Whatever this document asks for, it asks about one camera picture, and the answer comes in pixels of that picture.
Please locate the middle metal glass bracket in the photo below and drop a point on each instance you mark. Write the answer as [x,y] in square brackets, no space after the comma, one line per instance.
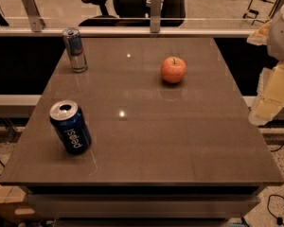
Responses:
[155,16]

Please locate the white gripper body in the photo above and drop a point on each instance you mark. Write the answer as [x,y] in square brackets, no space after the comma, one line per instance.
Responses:
[282,37]

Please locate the left metal glass bracket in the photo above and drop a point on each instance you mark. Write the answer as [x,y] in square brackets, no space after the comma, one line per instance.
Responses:
[36,22]

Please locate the cardboard box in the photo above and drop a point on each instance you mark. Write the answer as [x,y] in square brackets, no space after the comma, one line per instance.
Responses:
[13,205]

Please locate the black office chair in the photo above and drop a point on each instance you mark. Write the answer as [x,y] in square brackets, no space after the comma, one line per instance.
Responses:
[136,13]

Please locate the blue pepsi can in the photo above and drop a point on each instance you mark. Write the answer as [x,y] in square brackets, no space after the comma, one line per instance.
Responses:
[67,118]

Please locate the wooden stool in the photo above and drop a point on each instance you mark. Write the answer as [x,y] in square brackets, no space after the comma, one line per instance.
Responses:
[259,11]

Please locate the tall red bull can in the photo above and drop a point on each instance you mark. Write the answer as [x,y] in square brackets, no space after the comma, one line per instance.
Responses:
[74,48]

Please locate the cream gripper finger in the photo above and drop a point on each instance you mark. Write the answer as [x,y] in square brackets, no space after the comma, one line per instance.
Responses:
[260,36]
[270,95]

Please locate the red apple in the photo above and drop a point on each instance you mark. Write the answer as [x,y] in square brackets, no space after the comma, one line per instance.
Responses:
[173,69]

